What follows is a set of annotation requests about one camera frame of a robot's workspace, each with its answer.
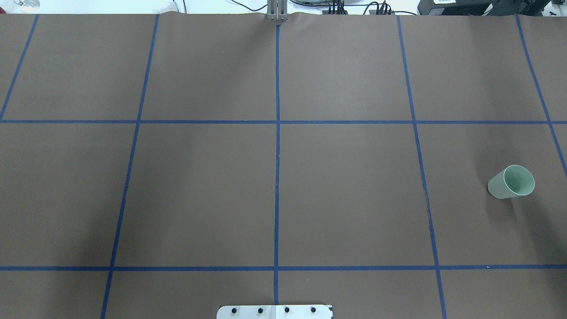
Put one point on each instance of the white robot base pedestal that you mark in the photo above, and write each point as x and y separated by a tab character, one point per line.
291	311

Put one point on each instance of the light green cup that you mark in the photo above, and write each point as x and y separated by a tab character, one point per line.
514	181

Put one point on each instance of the black printer device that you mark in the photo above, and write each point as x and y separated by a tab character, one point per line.
492	8

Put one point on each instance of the aluminium frame post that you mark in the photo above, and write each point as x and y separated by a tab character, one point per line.
277	10

